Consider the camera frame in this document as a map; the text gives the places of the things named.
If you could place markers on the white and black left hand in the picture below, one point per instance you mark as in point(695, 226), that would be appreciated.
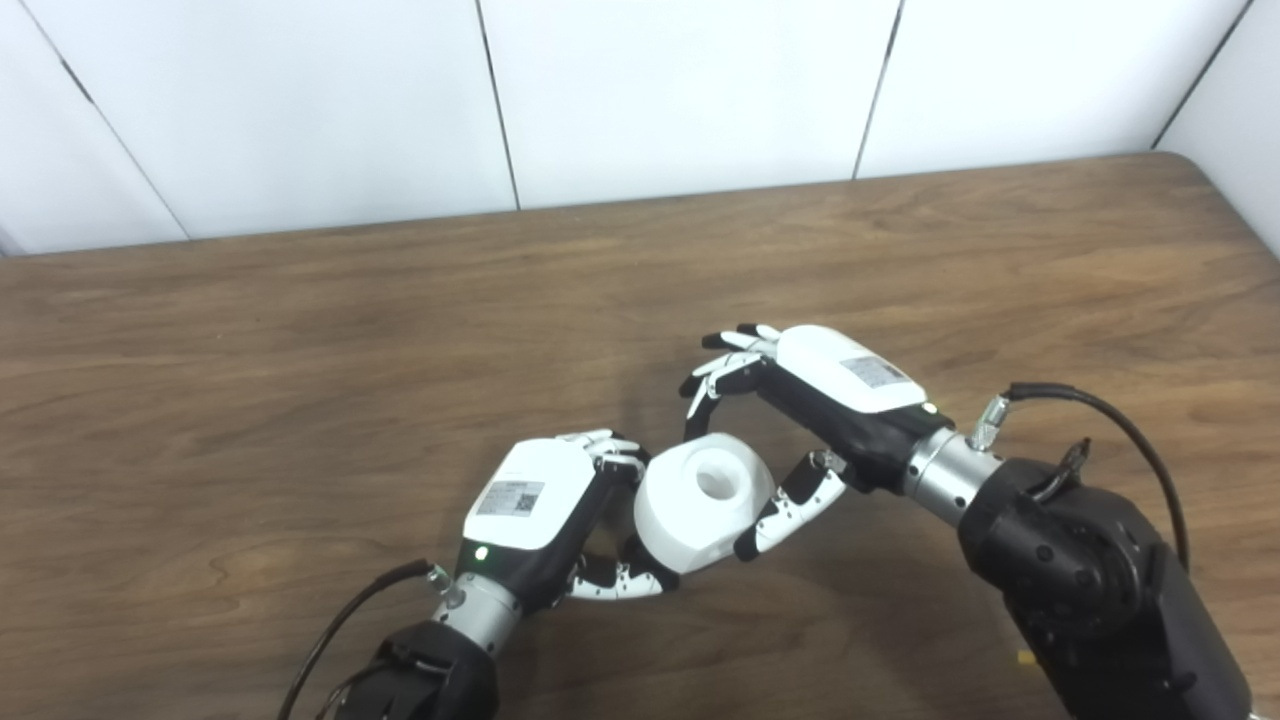
point(530, 495)

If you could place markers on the round white piece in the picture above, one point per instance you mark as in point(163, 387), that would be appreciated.
point(680, 520)

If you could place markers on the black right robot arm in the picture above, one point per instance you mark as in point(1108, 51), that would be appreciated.
point(1090, 590)

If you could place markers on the white and black right hand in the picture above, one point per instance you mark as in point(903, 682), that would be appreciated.
point(850, 380)

